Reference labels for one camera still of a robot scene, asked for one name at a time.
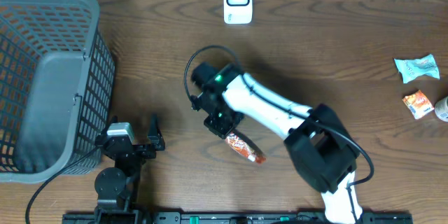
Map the orange tissue packet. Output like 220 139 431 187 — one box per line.
402 90 434 120

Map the teal snack packet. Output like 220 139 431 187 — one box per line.
394 54 440 84

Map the green lid jar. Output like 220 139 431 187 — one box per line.
434 97 448 123

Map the grey plastic basket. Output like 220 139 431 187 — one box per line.
1 0 115 183

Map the white barcode scanner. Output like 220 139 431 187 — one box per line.
223 0 253 25

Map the red chocolate bar wrapper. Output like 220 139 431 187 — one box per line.
225 131 266 164

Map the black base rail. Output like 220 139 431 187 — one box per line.
62 210 414 224

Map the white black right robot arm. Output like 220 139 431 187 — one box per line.
191 62 363 223

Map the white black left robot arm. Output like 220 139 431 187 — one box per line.
93 114 165 224

